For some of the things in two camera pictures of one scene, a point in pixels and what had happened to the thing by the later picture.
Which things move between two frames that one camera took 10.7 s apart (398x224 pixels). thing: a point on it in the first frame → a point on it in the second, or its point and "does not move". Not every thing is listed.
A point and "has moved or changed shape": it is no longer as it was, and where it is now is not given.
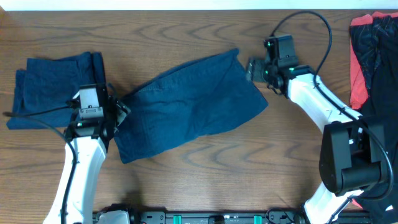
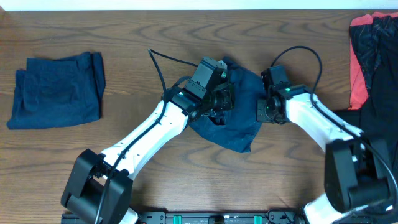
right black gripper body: (261, 71) → (264, 113)
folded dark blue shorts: (46, 84) does not move
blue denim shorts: (185, 101) has moved or changed shape
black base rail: (275, 216) does not move
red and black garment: (374, 94) does not move
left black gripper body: (116, 113) → (219, 99)
